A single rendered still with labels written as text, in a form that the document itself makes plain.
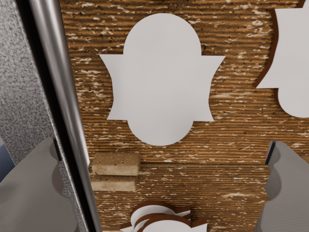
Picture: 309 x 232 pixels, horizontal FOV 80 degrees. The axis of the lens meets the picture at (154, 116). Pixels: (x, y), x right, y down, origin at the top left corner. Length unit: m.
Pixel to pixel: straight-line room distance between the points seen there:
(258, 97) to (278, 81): 0.03
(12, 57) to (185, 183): 0.27
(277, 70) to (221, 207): 0.22
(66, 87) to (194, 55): 0.15
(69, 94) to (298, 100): 0.26
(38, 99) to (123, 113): 0.12
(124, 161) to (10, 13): 0.20
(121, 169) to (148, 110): 0.08
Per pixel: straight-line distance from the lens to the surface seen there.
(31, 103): 0.29
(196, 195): 0.31
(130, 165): 0.23
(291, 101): 0.25
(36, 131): 0.31
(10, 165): 0.66
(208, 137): 0.25
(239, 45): 0.21
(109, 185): 0.26
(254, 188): 0.33
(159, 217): 0.29
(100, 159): 0.25
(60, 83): 0.25
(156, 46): 0.19
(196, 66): 0.20
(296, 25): 0.23
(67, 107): 0.26
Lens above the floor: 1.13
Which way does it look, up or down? 63 degrees down
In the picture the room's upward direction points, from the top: 179 degrees counter-clockwise
